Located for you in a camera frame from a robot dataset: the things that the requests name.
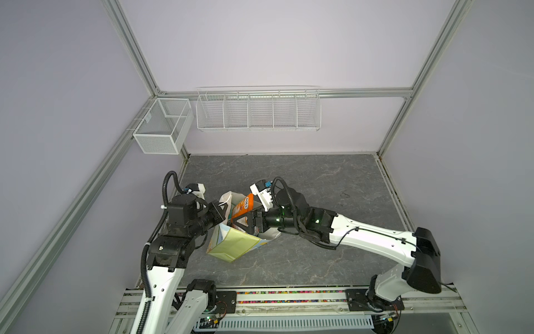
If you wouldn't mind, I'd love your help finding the orange Fox's candy bag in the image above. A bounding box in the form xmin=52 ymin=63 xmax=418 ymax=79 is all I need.
xmin=232 ymin=193 xmax=254 ymax=221

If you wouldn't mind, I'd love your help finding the illustrated paper gift bag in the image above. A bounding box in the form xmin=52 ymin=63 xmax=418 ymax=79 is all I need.
xmin=207 ymin=191 xmax=281 ymax=262

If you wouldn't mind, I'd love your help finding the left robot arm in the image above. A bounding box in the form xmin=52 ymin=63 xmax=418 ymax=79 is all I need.
xmin=131 ymin=171 xmax=228 ymax=333

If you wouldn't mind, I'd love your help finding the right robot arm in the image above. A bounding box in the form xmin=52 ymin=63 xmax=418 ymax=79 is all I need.
xmin=229 ymin=177 xmax=442 ymax=313

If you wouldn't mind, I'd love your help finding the white mesh box basket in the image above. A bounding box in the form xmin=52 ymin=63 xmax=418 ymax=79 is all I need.
xmin=133 ymin=98 xmax=194 ymax=155

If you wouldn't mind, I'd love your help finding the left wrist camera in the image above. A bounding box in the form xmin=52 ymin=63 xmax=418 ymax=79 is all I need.
xmin=184 ymin=183 xmax=206 ymax=200

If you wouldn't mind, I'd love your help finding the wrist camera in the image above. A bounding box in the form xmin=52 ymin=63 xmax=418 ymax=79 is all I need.
xmin=184 ymin=183 xmax=206 ymax=200
xmin=250 ymin=180 xmax=273 ymax=212

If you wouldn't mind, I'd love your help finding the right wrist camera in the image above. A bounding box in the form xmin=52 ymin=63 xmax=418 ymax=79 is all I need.
xmin=250 ymin=180 xmax=273 ymax=212

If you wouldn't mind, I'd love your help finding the long white wire basket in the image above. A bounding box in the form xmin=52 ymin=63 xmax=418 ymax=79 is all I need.
xmin=196 ymin=86 xmax=322 ymax=132

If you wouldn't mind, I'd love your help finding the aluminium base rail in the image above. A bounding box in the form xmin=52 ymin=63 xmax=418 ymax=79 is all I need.
xmin=108 ymin=283 xmax=468 ymax=334

